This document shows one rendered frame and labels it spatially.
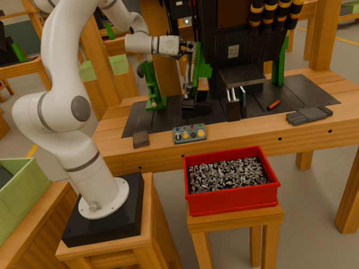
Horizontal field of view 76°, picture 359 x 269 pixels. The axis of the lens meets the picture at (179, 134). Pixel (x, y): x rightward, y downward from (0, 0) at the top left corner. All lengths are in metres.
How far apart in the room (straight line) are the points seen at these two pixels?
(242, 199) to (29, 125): 0.70
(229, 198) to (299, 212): 1.16
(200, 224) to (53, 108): 0.61
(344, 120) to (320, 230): 0.90
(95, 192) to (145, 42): 0.73
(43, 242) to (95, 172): 0.52
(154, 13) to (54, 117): 0.96
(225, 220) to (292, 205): 1.14
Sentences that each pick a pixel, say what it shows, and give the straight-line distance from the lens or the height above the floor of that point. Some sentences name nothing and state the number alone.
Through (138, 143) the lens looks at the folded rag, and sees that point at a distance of 1.10.
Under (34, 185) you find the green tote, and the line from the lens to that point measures 1.28.
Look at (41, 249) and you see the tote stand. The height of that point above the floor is 0.69.
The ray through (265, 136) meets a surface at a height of 0.88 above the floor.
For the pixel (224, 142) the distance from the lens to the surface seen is 1.07.
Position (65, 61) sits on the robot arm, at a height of 1.39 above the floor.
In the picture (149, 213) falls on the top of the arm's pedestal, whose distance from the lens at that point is 0.88.
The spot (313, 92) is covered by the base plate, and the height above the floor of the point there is 0.90.
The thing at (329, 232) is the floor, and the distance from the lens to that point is 1.90.
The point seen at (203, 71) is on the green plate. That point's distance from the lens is 1.15.
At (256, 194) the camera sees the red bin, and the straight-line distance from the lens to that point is 0.84.
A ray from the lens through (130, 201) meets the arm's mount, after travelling 0.85.
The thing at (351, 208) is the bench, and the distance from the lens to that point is 1.72.
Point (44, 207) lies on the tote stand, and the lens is 1.24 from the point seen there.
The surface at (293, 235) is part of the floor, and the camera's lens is 1.83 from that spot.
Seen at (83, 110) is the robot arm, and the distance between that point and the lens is 0.67.
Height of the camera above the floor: 1.52
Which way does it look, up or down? 33 degrees down
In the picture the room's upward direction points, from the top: 12 degrees counter-clockwise
